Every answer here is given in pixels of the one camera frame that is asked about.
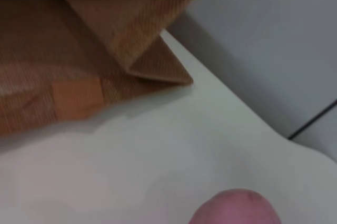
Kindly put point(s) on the brown jute handbag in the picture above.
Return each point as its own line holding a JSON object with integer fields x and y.
{"x": 79, "y": 50}

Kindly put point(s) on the pink peach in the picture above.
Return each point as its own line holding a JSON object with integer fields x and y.
{"x": 234, "y": 208}

